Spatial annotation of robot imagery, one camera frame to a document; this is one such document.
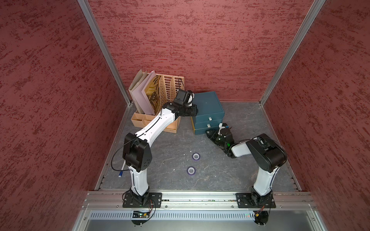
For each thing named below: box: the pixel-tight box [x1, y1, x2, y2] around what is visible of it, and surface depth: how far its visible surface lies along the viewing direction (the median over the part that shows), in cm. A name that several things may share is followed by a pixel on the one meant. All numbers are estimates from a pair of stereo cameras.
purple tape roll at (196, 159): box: [191, 152, 201, 162], surface depth 91 cm
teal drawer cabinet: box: [191, 91, 225, 136], surface depth 91 cm
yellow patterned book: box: [145, 75, 161, 115], surface depth 100 cm
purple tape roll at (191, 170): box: [186, 166, 197, 176], surface depth 86 cm
